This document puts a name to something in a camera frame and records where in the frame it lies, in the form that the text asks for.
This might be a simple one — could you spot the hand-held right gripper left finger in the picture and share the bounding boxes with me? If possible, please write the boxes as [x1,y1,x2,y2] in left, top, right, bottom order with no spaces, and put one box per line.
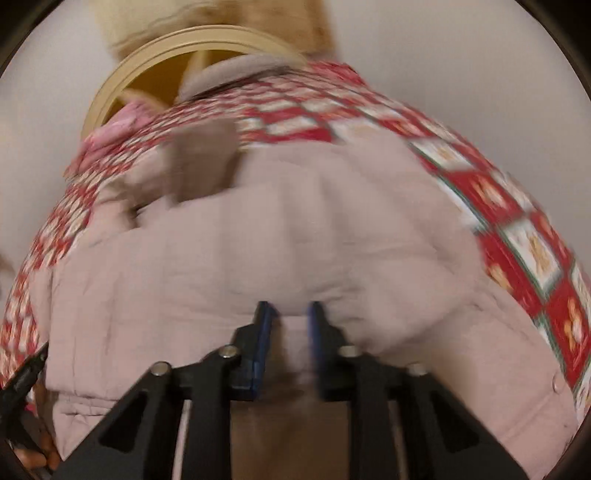
[51,301,279,480]

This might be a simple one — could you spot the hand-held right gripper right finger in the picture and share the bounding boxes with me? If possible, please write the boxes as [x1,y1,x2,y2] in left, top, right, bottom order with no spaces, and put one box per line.
[307,301,529,480]

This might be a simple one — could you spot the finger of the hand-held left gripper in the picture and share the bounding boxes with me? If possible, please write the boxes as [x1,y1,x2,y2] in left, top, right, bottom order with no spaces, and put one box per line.
[0,344,49,432]

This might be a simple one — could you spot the beige padded jacket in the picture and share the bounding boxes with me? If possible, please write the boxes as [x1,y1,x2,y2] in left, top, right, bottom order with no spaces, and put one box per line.
[28,122,580,480]

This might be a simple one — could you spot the person's left hand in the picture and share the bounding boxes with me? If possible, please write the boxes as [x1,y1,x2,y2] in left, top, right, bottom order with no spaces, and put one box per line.
[21,434,62,470]

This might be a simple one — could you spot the red bear printed blanket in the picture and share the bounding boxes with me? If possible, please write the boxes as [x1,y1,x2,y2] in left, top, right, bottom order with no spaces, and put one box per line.
[0,60,591,416]

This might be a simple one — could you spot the pink cloth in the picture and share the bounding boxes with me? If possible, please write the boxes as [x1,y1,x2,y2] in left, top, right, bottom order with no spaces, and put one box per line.
[81,99,167,158]

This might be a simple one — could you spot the striped pillow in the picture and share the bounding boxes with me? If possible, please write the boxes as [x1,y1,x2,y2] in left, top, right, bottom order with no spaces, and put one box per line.
[178,53,308,102]

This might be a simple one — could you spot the cream round headboard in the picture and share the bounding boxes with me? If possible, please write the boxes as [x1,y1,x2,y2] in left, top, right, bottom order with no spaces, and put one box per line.
[85,25,308,139]

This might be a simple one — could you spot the beige patterned curtain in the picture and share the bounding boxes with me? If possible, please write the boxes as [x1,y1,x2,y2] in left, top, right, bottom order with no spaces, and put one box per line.
[95,0,335,56]

